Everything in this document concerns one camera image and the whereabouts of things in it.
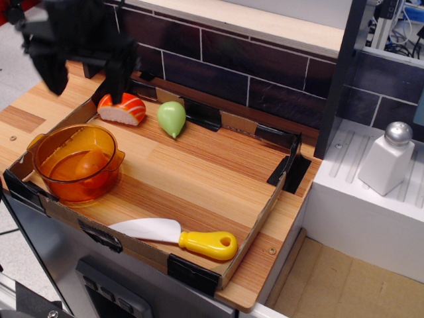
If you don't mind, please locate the grey toy oven front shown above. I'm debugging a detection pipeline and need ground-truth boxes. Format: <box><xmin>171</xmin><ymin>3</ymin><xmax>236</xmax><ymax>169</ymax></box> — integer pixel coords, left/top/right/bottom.
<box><xmin>3</xmin><ymin>194</ymin><xmax>238</xmax><ymax>317</ymax></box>

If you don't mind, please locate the cardboard fence with black tape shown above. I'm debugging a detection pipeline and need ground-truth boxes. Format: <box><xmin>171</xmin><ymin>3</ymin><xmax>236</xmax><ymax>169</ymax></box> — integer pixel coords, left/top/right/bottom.
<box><xmin>1</xmin><ymin>75</ymin><xmax>319</xmax><ymax>309</ymax></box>

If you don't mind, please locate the orange transparent plastic pot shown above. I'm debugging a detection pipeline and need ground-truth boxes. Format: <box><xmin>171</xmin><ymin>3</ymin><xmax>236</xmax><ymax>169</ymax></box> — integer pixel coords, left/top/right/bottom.
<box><xmin>28</xmin><ymin>124</ymin><xmax>125</xmax><ymax>203</ymax></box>

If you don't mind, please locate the salmon sushi toy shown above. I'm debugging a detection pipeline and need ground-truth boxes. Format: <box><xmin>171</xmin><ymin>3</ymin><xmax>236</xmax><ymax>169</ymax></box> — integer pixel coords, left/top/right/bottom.
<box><xmin>97</xmin><ymin>93</ymin><xmax>146</xmax><ymax>126</ymax></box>

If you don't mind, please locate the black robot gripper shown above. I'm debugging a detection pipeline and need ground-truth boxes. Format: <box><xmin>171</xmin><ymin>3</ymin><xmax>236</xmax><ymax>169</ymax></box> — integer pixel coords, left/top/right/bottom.
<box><xmin>16</xmin><ymin>1</ymin><xmax>138</xmax><ymax>105</ymax></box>

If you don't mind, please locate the dark grey vertical post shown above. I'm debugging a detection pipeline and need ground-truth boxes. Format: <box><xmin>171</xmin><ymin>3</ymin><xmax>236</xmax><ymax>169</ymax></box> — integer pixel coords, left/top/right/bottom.
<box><xmin>314</xmin><ymin>1</ymin><xmax>374</xmax><ymax>159</ymax></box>

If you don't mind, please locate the white toy sink drainboard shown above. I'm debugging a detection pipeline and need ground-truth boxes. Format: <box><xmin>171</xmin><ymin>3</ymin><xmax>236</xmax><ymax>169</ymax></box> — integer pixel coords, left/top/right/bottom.
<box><xmin>303</xmin><ymin>120</ymin><xmax>423</xmax><ymax>282</ymax></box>

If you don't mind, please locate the white salt shaker silver cap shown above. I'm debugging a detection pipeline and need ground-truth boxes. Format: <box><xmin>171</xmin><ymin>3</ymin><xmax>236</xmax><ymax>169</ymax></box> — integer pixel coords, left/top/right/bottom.
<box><xmin>358</xmin><ymin>121</ymin><xmax>415</xmax><ymax>196</ymax></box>

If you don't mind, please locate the green toy pear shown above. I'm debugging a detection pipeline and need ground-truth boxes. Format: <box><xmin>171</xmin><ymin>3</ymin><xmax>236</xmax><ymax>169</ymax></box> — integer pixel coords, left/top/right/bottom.
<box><xmin>156</xmin><ymin>101</ymin><xmax>186</xmax><ymax>138</ymax></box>

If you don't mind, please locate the orange toy carrot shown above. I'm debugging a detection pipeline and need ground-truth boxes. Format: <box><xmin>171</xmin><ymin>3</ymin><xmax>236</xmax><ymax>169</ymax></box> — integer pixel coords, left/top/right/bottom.
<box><xmin>75</xmin><ymin>148</ymin><xmax>109</xmax><ymax>189</ymax></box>

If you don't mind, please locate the toy knife yellow handle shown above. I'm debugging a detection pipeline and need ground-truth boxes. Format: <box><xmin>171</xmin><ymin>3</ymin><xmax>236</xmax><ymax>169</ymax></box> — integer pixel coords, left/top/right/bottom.
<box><xmin>109</xmin><ymin>218</ymin><xmax>238</xmax><ymax>261</ymax></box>

